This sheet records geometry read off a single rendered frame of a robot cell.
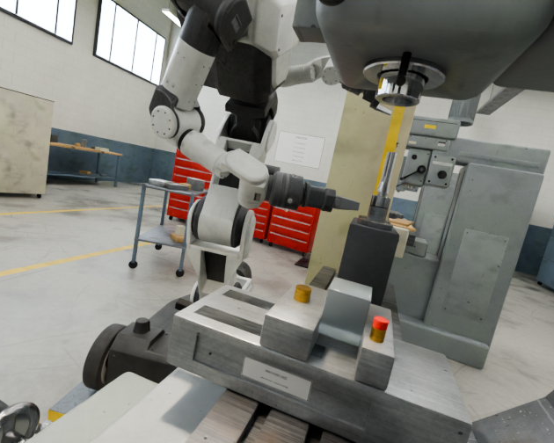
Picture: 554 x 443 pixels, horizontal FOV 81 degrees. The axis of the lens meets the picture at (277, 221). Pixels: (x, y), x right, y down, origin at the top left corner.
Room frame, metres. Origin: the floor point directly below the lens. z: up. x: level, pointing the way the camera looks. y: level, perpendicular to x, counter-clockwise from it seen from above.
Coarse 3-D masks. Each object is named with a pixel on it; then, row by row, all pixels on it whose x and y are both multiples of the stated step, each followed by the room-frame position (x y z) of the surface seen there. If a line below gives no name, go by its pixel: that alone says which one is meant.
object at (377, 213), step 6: (372, 204) 0.83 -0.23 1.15; (378, 204) 0.82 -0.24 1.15; (384, 204) 0.82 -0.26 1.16; (372, 210) 0.82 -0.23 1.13; (378, 210) 0.82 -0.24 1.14; (384, 210) 0.82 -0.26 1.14; (372, 216) 0.82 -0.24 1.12; (378, 216) 0.82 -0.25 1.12; (384, 216) 0.82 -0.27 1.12; (378, 222) 0.82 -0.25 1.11; (384, 222) 0.83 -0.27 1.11
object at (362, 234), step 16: (352, 224) 0.79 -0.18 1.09; (368, 224) 0.80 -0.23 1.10; (384, 224) 0.81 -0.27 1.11; (352, 240) 0.79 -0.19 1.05; (368, 240) 0.78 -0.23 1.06; (384, 240) 0.77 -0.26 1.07; (352, 256) 0.79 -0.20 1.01; (368, 256) 0.78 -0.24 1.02; (384, 256) 0.77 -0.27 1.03; (352, 272) 0.79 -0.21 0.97; (368, 272) 0.78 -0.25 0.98; (384, 272) 0.77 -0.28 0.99; (384, 288) 0.77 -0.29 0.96
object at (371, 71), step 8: (392, 56) 0.34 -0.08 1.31; (400, 56) 0.33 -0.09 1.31; (368, 64) 0.36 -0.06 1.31; (376, 64) 0.35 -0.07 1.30; (384, 64) 0.35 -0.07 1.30; (392, 64) 0.34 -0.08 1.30; (416, 64) 0.33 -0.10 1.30; (424, 64) 0.33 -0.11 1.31; (432, 64) 0.33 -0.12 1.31; (368, 72) 0.38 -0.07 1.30; (376, 72) 0.37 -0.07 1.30; (424, 72) 0.35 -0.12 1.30; (432, 72) 0.34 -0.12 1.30; (440, 72) 0.34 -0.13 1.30; (368, 80) 0.40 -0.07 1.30; (376, 80) 0.40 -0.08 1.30; (432, 80) 0.36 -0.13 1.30; (440, 80) 0.36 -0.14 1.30; (424, 88) 0.39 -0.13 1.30; (432, 88) 0.39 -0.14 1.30
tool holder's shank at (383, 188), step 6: (390, 156) 0.83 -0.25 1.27; (396, 156) 0.83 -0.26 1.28; (390, 162) 0.83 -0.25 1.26; (384, 168) 0.83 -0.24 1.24; (390, 168) 0.83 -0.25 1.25; (384, 174) 0.83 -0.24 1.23; (390, 174) 0.83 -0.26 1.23; (384, 180) 0.83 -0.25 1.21; (378, 186) 0.84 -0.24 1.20; (384, 186) 0.83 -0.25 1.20; (378, 192) 0.84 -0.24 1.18; (384, 192) 0.83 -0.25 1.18
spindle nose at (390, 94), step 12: (384, 72) 0.36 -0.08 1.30; (396, 72) 0.35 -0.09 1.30; (408, 72) 0.35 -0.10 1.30; (384, 84) 0.36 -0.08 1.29; (408, 84) 0.35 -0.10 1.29; (420, 84) 0.36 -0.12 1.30; (384, 96) 0.37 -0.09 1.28; (396, 96) 0.36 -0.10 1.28; (408, 96) 0.35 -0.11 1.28; (420, 96) 0.36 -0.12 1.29
